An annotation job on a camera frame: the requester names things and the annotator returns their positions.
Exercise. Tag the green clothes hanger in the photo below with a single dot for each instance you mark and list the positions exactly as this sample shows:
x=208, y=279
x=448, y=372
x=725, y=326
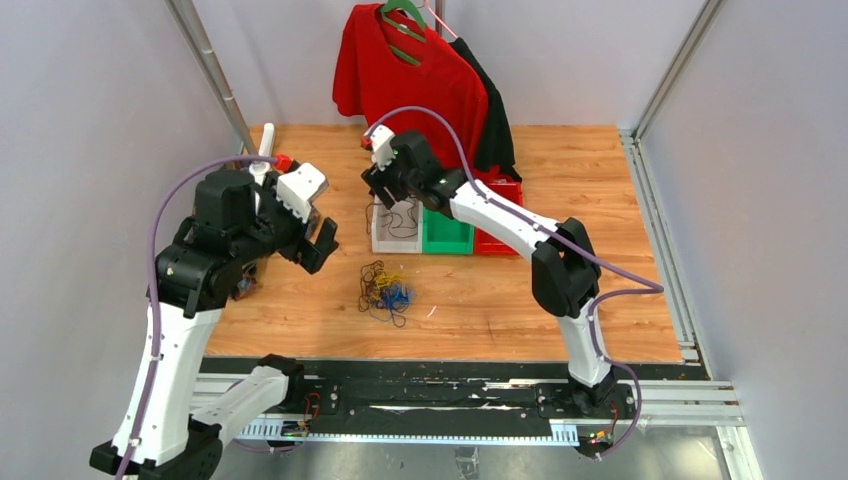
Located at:
x=411, y=11

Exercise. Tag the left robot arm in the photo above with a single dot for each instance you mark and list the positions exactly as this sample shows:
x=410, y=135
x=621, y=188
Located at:
x=236, y=222

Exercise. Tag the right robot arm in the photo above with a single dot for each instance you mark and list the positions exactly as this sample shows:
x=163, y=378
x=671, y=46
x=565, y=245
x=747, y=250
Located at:
x=563, y=282

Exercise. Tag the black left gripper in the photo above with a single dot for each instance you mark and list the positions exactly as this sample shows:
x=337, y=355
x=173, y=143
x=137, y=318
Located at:
x=310, y=253

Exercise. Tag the red plastic bin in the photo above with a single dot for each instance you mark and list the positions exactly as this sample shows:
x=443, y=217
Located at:
x=488, y=235

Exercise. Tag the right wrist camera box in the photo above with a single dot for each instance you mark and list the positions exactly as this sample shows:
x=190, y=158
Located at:
x=377, y=141

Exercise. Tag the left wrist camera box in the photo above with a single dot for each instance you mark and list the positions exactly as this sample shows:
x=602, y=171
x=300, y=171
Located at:
x=297, y=190

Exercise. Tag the red t-shirt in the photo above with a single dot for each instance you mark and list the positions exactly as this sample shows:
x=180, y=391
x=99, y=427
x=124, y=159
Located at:
x=379, y=69

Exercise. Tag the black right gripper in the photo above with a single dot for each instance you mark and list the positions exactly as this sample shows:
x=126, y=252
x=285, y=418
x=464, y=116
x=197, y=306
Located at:
x=378, y=179

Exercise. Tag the white stand with pole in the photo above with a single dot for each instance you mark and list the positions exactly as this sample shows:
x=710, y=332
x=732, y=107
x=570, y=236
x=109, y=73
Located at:
x=187, y=19

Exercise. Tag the pink clothes hanger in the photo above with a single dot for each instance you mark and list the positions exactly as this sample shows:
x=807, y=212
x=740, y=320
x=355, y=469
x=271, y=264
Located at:
x=437, y=9

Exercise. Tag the plaid cloth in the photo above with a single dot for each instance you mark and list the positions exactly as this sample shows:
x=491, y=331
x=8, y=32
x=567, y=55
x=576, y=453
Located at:
x=247, y=283

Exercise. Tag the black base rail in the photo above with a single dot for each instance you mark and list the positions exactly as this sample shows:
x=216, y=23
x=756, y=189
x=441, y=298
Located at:
x=482, y=402

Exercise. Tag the black t-shirt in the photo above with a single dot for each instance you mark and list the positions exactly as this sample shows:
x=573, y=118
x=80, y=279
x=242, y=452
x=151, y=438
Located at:
x=495, y=153

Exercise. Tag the green plastic bin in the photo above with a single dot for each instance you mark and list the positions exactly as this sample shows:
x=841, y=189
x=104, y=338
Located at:
x=442, y=235

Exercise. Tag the white plastic bin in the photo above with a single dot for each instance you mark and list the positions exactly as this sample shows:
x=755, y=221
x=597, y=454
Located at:
x=396, y=231

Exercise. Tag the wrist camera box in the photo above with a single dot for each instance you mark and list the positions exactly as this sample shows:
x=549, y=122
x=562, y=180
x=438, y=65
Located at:
x=297, y=190
x=377, y=141

